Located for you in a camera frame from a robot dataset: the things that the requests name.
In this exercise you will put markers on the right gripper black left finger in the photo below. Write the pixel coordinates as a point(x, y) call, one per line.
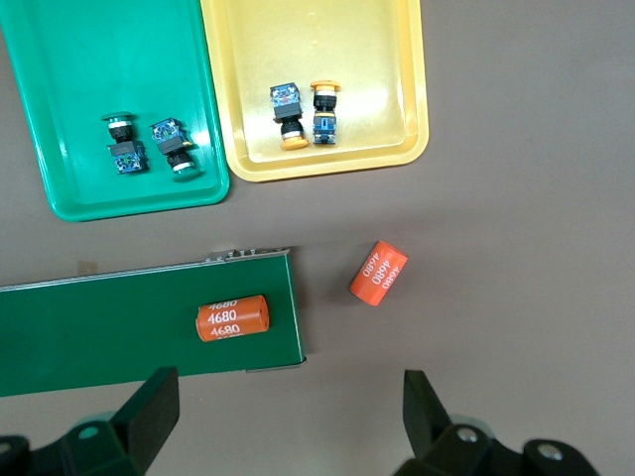
point(149, 411)

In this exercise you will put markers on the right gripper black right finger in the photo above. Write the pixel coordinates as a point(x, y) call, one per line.
point(424, 416)

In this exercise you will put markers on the orange cylinder marked 4680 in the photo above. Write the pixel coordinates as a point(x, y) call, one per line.
point(233, 317)
point(379, 273)

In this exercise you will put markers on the green mushroom push button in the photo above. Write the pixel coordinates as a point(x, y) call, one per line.
point(126, 151)
point(168, 136)

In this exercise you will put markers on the yellow mushroom push button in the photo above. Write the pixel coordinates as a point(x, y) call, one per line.
point(325, 126)
point(288, 101)

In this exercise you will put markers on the green conveyor belt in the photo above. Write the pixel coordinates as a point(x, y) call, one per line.
point(99, 332)

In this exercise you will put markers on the brown tape piece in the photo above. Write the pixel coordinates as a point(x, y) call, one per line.
point(87, 268)

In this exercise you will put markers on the green plastic tray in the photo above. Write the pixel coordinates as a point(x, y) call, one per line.
point(124, 59)

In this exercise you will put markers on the yellow plastic tray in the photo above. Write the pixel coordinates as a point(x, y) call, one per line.
point(347, 39)

